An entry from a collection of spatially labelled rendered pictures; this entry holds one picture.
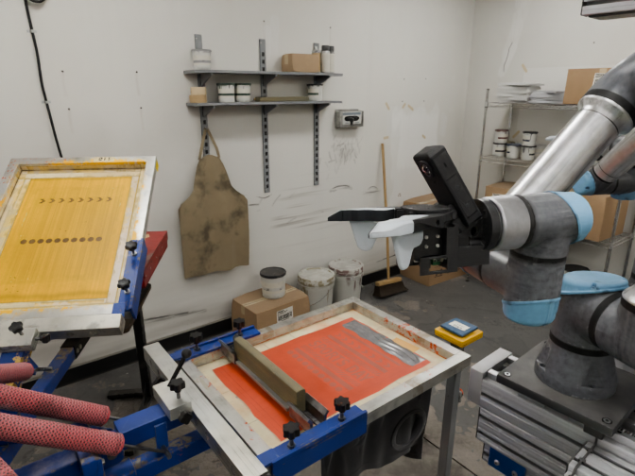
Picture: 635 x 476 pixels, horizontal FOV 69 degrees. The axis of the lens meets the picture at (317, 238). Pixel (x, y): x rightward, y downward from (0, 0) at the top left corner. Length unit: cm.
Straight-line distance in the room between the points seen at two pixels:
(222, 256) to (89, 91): 138
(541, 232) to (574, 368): 44
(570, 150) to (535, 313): 29
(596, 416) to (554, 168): 47
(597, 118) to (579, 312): 35
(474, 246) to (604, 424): 50
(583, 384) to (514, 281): 39
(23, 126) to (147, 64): 79
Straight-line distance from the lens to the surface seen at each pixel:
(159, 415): 133
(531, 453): 120
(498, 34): 513
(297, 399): 132
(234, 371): 159
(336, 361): 162
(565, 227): 70
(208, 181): 335
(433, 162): 59
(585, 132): 89
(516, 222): 65
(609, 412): 107
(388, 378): 156
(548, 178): 85
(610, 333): 97
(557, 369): 107
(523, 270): 71
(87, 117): 312
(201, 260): 342
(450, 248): 60
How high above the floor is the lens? 183
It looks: 18 degrees down
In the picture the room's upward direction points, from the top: straight up
